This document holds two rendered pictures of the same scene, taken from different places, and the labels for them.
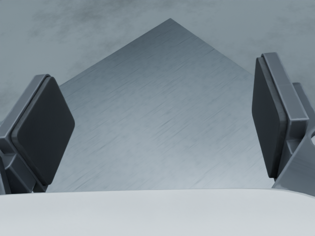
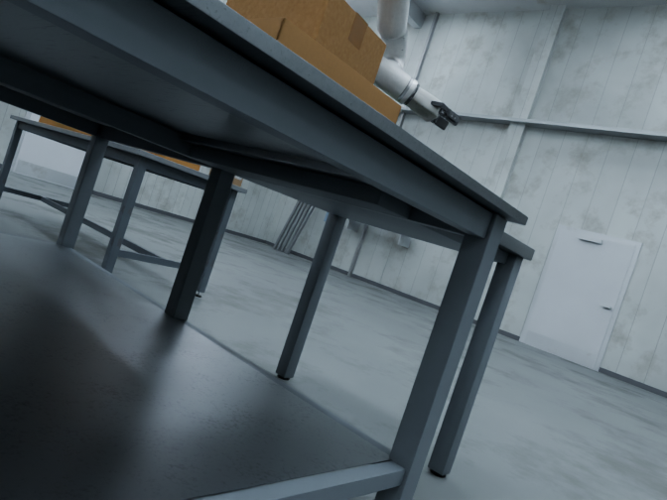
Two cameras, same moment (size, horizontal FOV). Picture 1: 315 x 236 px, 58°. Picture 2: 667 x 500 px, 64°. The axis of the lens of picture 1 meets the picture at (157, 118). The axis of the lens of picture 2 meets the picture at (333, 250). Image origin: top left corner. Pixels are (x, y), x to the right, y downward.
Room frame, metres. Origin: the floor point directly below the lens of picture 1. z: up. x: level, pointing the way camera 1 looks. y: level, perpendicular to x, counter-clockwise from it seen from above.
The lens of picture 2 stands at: (-0.88, -1.41, 0.64)
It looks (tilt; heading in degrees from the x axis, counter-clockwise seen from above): 1 degrees down; 63
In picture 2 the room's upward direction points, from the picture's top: 19 degrees clockwise
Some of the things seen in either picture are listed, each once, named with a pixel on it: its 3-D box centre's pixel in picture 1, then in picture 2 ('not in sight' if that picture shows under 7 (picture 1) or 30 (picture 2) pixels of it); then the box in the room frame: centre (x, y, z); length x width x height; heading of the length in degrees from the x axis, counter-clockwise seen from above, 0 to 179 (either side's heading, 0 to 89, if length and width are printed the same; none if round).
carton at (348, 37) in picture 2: not in sight; (292, 71); (-0.52, -0.20, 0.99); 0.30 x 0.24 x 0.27; 120
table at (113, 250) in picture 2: not in sight; (100, 197); (-0.69, 2.91, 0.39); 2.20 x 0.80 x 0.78; 113
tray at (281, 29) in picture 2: not in sight; (274, 76); (-0.67, -0.61, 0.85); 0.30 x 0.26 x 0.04; 113
